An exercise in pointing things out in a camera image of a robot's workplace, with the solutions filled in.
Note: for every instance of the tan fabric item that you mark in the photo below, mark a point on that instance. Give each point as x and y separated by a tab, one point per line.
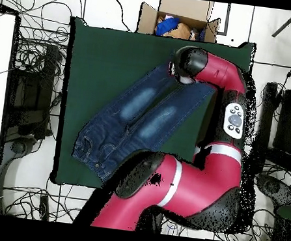
182	32

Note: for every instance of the black power strip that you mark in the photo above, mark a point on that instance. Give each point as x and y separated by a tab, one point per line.
44	207

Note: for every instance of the black metal rod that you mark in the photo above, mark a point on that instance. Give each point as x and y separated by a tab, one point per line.
287	24

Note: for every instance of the blue denim jeans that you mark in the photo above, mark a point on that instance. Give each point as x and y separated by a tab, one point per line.
135	116

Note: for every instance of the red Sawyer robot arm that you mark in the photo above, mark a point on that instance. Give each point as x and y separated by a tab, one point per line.
192	184

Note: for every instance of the open cardboard box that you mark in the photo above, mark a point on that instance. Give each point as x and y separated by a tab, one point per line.
182	8

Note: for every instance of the dark green table cloth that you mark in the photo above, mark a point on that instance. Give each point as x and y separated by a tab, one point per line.
103	55

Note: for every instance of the bright blue cloth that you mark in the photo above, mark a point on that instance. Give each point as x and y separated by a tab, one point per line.
167	26

